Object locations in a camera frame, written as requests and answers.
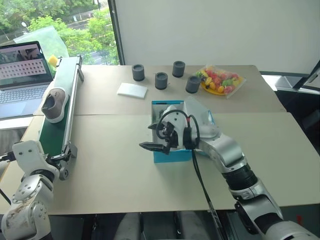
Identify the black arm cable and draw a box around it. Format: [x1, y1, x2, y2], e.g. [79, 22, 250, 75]
[156, 108, 226, 240]
[0, 151, 13, 206]

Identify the white rectangular foam pad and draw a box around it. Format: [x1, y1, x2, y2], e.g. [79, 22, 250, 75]
[116, 82, 149, 99]

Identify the green belt conveyor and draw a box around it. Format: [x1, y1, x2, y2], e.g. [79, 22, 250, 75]
[37, 55, 85, 163]

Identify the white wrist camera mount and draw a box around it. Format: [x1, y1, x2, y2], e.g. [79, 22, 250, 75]
[11, 139, 61, 181]
[159, 104, 191, 151]

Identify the taupe suede shoe white sole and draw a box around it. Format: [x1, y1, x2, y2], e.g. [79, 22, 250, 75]
[40, 87, 70, 124]

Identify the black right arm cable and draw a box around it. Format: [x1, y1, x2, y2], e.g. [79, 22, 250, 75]
[156, 108, 226, 240]

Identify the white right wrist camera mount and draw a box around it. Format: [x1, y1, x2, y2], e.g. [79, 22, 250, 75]
[159, 104, 191, 151]

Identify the yellow plastic plate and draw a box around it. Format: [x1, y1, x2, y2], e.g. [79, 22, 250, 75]
[199, 74, 245, 97]

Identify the silver open laptop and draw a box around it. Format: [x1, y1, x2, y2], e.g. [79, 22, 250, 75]
[0, 40, 55, 119]

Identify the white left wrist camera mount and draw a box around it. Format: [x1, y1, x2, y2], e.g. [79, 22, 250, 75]
[11, 139, 61, 181]

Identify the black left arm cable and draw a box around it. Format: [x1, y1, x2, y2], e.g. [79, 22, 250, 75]
[0, 151, 13, 206]

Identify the translucent green plastic sheet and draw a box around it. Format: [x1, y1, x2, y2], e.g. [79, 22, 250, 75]
[13, 24, 70, 61]

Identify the blue cardboard shoebox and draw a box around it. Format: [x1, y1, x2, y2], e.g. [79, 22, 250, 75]
[150, 96, 222, 164]

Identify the dark framed tilted panel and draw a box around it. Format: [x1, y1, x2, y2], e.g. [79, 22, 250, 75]
[291, 59, 320, 95]

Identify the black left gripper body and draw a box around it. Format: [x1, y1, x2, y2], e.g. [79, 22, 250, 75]
[45, 154, 70, 181]

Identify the yellow foam block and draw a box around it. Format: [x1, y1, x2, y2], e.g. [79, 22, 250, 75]
[47, 55, 60, 69]

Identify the clear bag of toy fruit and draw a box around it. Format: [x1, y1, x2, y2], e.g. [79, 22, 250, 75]
[194, 64, 247, 100]

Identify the dark grey cylinder cup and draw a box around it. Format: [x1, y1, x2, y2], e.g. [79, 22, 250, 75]
[154, 72, 169, 91]
[131, 64, 146, 82]
[185, 75, 202, 94]
[172, 60, 186, 78]

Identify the dark window frame post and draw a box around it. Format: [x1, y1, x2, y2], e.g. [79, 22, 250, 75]
[107, 0, 126, 66]

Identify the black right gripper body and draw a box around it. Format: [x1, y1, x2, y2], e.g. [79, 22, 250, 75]
[156, 121, 180, 152]

